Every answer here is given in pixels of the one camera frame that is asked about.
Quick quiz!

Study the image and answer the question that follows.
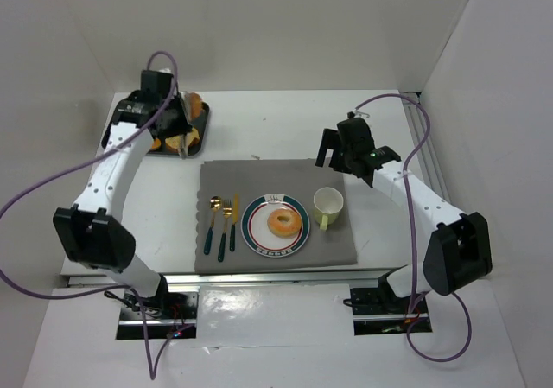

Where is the brown muffin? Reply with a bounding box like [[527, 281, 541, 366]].
[[188, 92, 203, 120]]

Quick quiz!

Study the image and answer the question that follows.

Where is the orange glazed donut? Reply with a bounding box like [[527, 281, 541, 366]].
[[267, 209, 302, 239]]

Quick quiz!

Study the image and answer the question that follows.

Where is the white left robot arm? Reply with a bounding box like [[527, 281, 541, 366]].
[[53, 70, 192, 311]]

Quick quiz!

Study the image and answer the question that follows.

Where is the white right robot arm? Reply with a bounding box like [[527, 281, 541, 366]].
[[315, 115, 493, 298]]

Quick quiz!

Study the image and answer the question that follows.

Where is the bread slice with crust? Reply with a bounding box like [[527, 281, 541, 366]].
[[165, 128, 200, 154]]

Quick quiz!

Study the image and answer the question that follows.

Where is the black food tray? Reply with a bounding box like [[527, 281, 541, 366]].
[[110, 90, 210, 157]]

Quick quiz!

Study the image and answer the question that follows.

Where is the orange round bun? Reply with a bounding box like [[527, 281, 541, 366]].
[[150, 138, 162, 151]]

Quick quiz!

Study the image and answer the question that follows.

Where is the light green mug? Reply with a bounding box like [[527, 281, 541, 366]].
[[313, 187, 344, 231]]

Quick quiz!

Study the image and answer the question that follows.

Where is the grey placemat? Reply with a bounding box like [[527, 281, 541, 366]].
[[194, 159, 357, 275]]

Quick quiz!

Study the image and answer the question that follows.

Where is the white plate green rim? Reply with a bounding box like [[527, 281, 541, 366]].
[[239, 194, 310, 258]]

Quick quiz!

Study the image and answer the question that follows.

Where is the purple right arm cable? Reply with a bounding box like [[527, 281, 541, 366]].
[[353, 93, 472, 363]]

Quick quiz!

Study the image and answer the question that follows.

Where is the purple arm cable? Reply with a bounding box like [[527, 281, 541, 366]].
[[0, 50, 195, 381], [353, 93, 472, 363]]

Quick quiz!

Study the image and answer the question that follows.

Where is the gold spoon green handle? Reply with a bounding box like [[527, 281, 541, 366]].
[[203, 196, 222, 255]]

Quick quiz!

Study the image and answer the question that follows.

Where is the gold fork green handle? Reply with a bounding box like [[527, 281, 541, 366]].
[[217, 200, 232, 263]]

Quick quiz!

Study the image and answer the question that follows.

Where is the gold knife green handle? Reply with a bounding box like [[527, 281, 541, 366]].
[[229, 194, 239, 252]]

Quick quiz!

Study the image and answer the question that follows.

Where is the aluminium rail right side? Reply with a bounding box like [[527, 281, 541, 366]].
[[400, 92, 450, 200]]

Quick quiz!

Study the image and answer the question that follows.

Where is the aluminium rail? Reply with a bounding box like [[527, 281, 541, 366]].
[[64, 269, 398, 289], [400, 92, 450, 200]]

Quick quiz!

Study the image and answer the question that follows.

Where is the aluminium rail front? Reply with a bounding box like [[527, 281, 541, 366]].
[[64, 269, 398, 289]]

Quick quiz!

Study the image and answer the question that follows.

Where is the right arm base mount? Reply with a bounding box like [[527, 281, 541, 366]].
[[342, 272, 432, 336]]

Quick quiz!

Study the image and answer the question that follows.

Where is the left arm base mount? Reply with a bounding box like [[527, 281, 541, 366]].
[[104, 291, 199, 340]]

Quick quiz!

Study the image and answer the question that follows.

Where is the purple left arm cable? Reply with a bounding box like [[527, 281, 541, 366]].
[[0, 50, 195, 381]]

